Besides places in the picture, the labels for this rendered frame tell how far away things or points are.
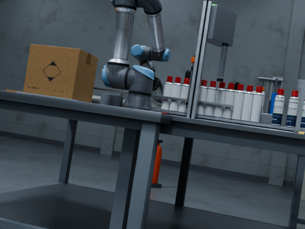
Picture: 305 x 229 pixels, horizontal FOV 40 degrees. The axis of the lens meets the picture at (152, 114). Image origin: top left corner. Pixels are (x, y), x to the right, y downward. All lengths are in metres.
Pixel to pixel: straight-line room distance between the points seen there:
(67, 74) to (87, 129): 8.52
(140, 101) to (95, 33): 9.03
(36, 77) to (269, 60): 7.90
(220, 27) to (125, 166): 0.95
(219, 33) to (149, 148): 0.92
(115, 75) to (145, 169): 0.65
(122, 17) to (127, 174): 0.81
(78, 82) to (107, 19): 8.79
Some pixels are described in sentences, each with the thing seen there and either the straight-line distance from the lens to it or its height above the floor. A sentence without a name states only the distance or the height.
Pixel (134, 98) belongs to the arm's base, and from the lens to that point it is 2.11.
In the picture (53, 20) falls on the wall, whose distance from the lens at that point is 11.77.
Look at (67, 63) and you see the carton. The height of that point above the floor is 1.03.
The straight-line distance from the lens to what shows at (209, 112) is 2.41.
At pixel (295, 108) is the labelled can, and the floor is 0.99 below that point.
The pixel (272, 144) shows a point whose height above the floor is 0.77.
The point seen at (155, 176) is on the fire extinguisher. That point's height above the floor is 0.14.
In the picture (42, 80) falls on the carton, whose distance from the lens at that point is 2.35.
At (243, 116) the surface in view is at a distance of 2.40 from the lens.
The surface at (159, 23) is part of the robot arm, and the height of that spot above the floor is 1.32.
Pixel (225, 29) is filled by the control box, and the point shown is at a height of 1.36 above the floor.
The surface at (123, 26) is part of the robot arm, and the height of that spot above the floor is 1.25.
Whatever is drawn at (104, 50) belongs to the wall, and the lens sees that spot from 10.87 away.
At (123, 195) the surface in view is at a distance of 1.91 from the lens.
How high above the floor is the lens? 0.76
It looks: 2 degrees up
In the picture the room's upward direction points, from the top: 9 degrees clockwise
